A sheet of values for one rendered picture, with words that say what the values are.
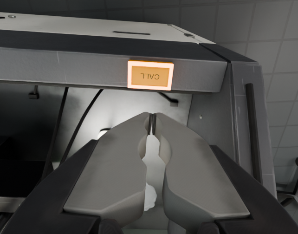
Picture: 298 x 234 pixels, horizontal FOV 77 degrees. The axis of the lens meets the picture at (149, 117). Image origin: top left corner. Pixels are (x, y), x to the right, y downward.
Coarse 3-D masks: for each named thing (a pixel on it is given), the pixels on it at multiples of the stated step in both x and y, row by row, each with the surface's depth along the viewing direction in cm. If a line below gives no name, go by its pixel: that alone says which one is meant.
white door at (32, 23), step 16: (0, 16) 66; (16, 16) 72; (32, 16) 79; (48, 16) 88; (64, 32) 35; (80, 32) 37; (96, 32) 39; (112, 32) 41; (128, 32) 43; (144, 32) 46; (160, 32) 49; (176, 32) 52
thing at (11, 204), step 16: (0, 144) 38; (0, 160) 34; (16, 160) 35; (0, 176) 31; (16, 176) 31; (32, 176) 32; (0, 192) 29; (16, 192) 29; (0, 208) 29; (16, 208) 29
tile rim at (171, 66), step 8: (128, 64) 20; (136, 64) 20; (144, 64) 20; (152, 64) 20; (160, 64) 20; (168, 64) 20; (128, 72) 21; (128, 80) 21; (168, 80) 21; (144, 88) 22; (152, 88) 22; (160, 88) 22; (168, 88) 22
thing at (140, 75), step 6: (132, 60) 21; (138, 60) 21; (144, 60) 21; (132, 66) 20; (138, 66) 20; (144, 66) 21; (132, 72) 21; (138, 72) 21; (144, 72) 21; (150, 72) 21; (156, 72) 21; (162, 72) 21; (168, 72) 21; (132, 78) 21; (138, 78) 21; (144, 78) 21; (150, 78) 21; (156, 78) 21; (162, 78) 21; (132, 84) 22; (138, 84) 22; (144, 84) 22; (150, 84) 22; (156, 84) 21; (162, 84) 22
